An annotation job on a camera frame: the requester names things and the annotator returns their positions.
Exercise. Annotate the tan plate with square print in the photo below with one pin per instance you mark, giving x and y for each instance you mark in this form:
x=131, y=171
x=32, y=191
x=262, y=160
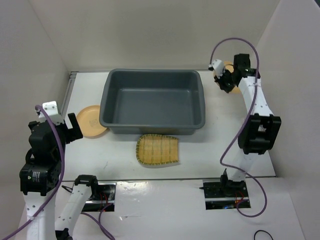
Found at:
x=228, y=66

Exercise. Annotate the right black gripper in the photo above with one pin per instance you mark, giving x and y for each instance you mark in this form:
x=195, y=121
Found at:
x=226, y=89

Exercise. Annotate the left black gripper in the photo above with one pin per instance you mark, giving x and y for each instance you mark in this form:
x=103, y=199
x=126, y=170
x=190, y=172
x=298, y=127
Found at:
x=74, y=132

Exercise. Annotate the tan plate with bear print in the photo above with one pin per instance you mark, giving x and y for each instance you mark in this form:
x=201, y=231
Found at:
x=89, y=122

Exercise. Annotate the aluminium frame rail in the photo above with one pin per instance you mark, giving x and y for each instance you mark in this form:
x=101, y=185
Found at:
x=69, y=89

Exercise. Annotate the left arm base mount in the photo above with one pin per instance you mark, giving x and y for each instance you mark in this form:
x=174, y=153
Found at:
x=102, y=196

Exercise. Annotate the grey plastic bin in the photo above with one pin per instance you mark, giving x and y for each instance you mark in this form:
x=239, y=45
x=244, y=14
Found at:
x=153, y=101

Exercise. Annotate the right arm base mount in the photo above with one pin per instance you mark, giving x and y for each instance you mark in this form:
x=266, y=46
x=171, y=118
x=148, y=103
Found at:
x=219, y=197

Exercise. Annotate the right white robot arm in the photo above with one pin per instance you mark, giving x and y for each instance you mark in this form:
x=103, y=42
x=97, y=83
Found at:
x=260, y=131

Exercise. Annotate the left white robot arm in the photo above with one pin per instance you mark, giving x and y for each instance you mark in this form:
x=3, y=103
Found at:
x=40, y=179

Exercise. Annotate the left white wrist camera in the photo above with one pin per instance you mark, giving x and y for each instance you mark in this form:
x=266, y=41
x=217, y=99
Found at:
x=49, y=112

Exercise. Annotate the woven bamboo tray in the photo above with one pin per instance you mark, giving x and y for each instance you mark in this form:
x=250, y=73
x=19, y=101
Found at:
x=157, y=150

